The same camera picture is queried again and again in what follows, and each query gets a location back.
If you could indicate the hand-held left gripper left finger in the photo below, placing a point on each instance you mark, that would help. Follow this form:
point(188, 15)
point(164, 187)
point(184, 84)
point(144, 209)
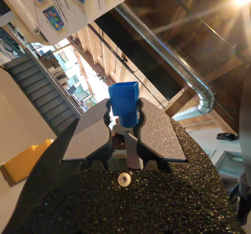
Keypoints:
point(88, 137)

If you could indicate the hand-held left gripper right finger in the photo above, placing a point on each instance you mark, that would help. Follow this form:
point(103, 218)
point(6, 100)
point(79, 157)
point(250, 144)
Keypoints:
point(160, 137)

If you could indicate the light blue mega block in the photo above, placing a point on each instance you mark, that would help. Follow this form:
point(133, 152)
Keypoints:
point(123, 102)

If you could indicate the grey plastic bin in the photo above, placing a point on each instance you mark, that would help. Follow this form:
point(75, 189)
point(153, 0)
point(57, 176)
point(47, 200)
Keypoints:
point(43, 92)

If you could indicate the yellow single-stud mega block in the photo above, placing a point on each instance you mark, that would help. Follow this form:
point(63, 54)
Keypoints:
point(23, 161)

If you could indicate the printed instruction sheet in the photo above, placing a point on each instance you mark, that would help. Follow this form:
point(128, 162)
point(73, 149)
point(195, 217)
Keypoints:
point(78, 8)

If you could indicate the silver ceiling duct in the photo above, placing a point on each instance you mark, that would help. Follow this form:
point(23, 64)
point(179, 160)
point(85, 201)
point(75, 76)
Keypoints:
point(186, 113)
point(166, 49)

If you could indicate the wooden support post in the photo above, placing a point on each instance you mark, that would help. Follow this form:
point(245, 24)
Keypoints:
point(180, 102)

